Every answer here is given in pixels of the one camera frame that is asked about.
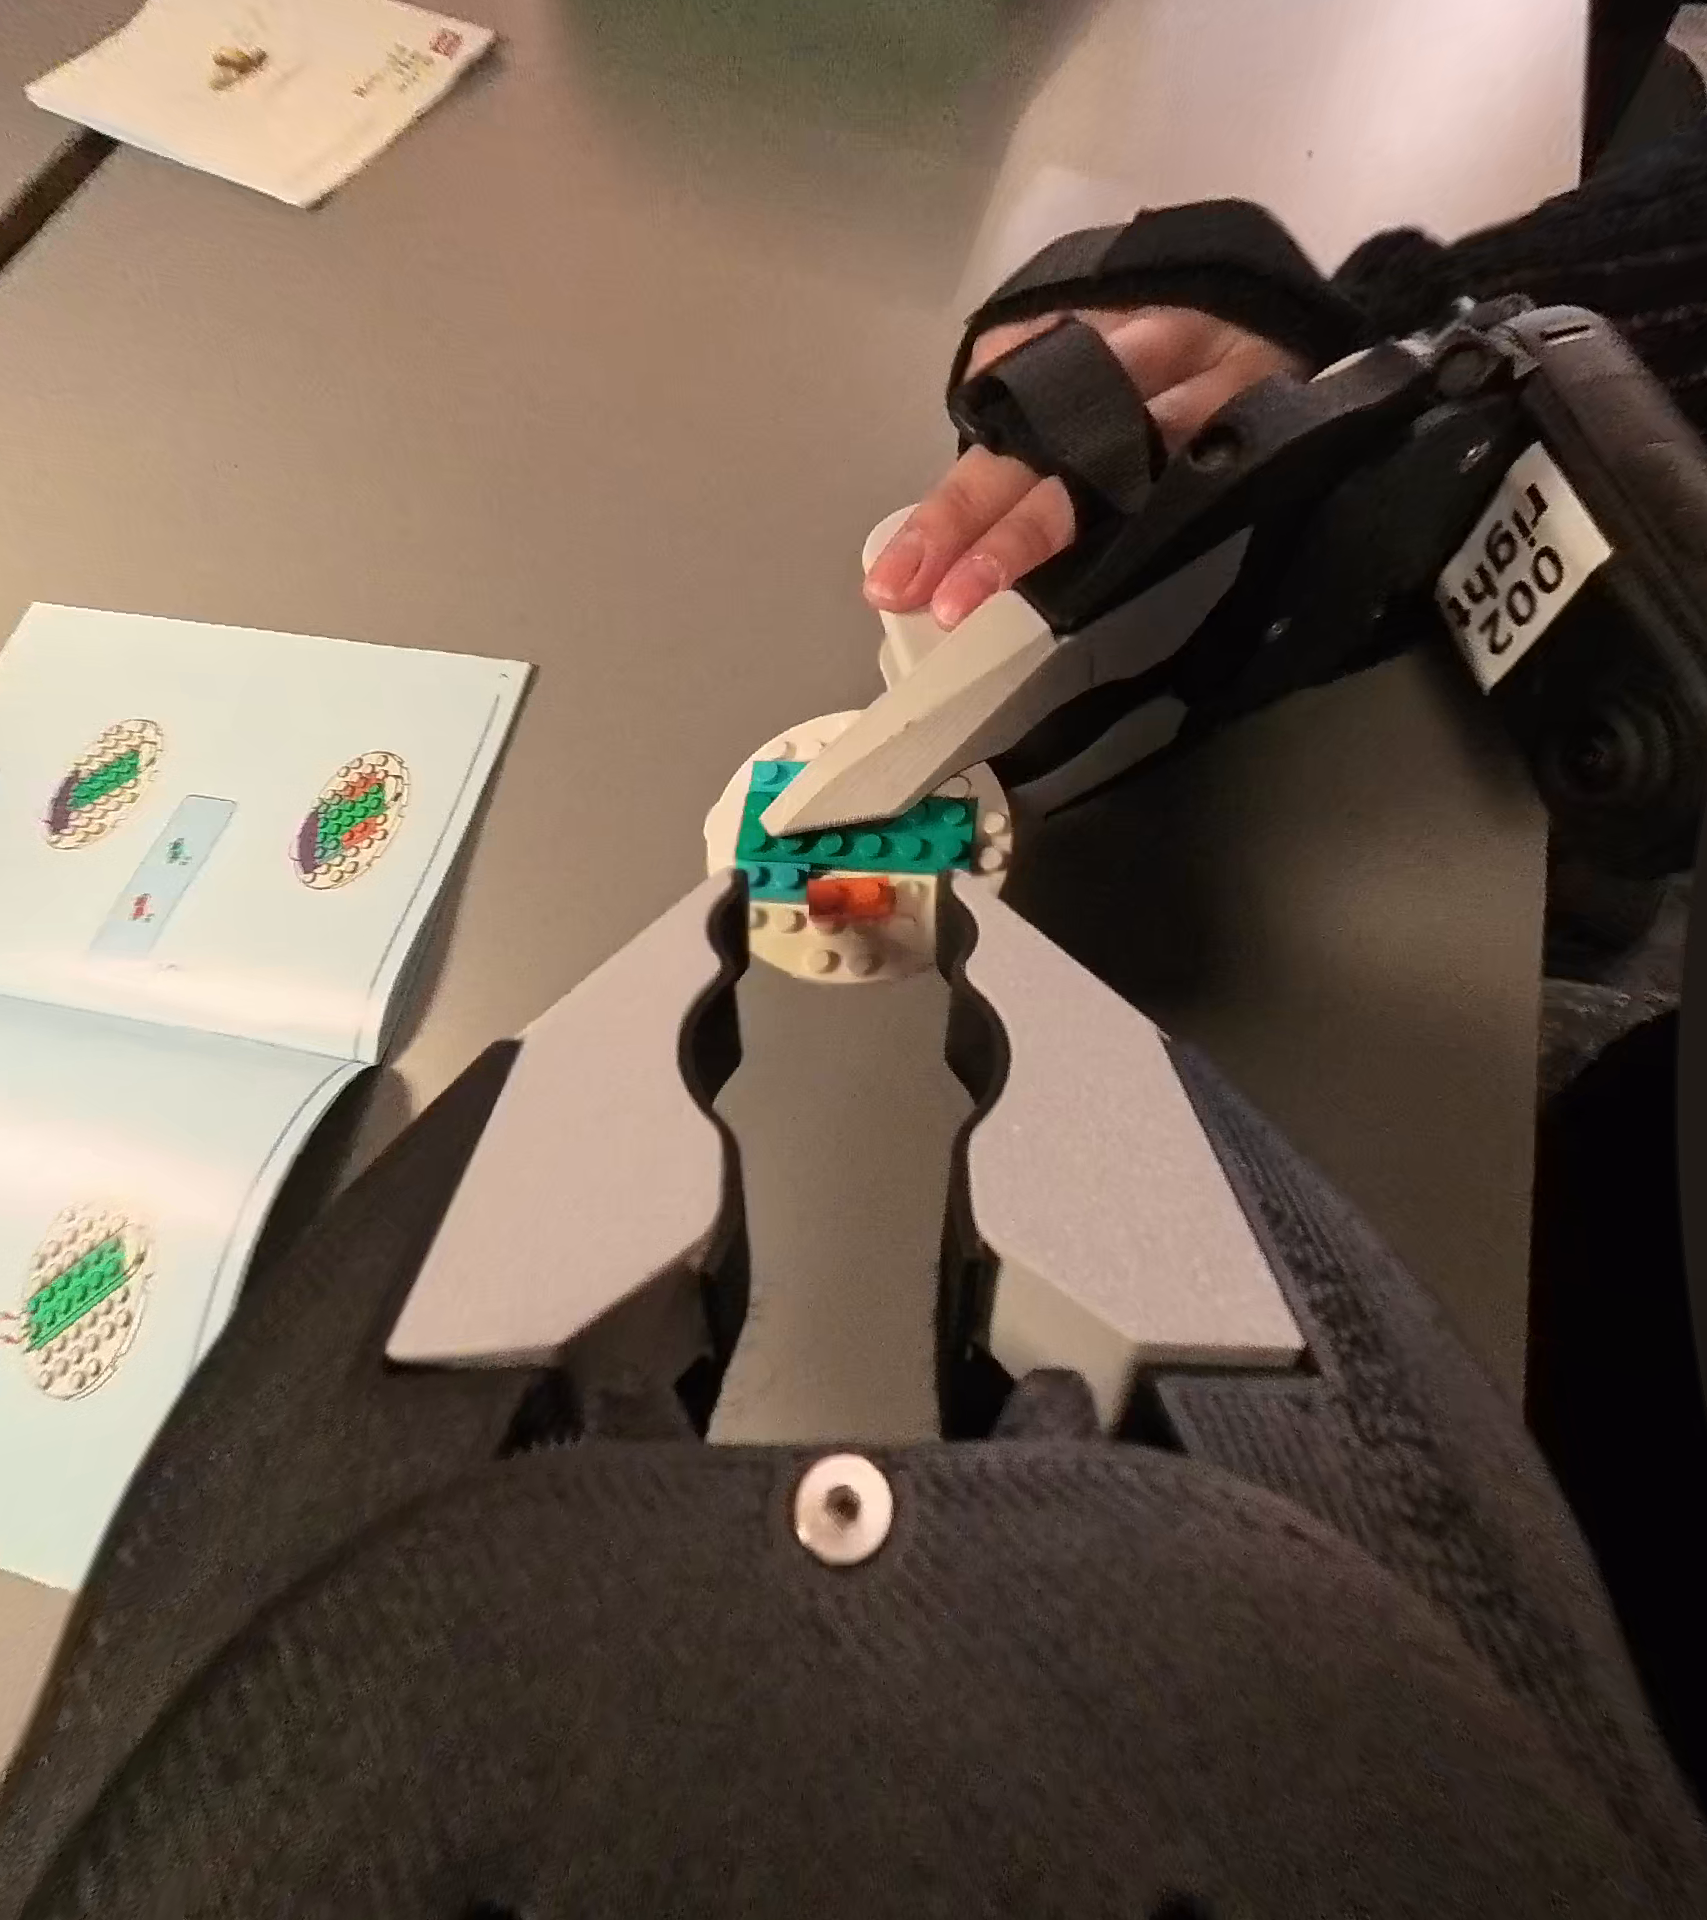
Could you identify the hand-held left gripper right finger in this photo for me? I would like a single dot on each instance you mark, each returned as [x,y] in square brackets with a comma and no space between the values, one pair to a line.
[1108,1186]

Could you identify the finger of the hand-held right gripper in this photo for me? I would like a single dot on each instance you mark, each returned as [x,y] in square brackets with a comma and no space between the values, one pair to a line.
[1108,735]
[928,720]

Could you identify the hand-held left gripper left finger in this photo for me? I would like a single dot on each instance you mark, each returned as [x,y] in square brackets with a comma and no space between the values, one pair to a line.
[569,1186]

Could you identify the round white lego model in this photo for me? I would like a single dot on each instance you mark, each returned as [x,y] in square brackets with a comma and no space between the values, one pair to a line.
[853,853]

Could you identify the lego instruction booklet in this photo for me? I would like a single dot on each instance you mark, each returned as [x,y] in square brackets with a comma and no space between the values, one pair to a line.
[252,900]

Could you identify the person's right forearm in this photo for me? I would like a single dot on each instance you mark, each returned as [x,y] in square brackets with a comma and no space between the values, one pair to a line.
[1617,226]

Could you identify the person's right hand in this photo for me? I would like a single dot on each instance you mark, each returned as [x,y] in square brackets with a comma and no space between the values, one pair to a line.
[987,516]

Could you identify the person's dark clothing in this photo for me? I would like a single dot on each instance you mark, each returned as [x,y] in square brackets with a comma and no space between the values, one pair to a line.
[1617,1200]

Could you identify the closed white booklet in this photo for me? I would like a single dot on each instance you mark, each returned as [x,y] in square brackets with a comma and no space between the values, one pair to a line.
[268,90]

